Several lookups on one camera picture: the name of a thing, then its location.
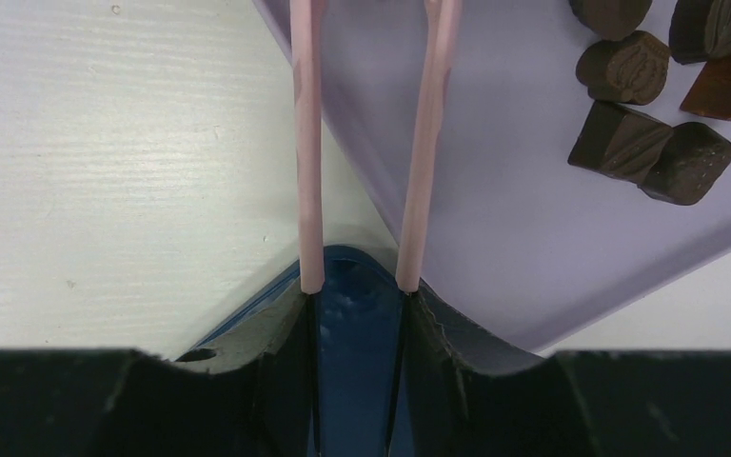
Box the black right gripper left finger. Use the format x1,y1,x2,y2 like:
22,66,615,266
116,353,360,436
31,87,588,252
0,284,314,456

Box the lilac plastic tray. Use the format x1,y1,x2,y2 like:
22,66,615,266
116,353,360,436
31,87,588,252
251,0,731,353

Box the pink handled metal tongs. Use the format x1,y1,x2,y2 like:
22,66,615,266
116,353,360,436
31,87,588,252
288,0,464,457

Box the dark heart chocolate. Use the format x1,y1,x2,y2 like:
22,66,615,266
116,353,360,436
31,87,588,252
639,122,731,206

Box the dark leaf oval chocolate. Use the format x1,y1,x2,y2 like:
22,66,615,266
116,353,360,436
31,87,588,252
669,0,731,65

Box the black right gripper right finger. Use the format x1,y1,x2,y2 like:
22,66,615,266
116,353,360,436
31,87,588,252
404,288,731,456

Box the dark blue box lid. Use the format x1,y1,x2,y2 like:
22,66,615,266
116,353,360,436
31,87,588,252
179,244,546,457

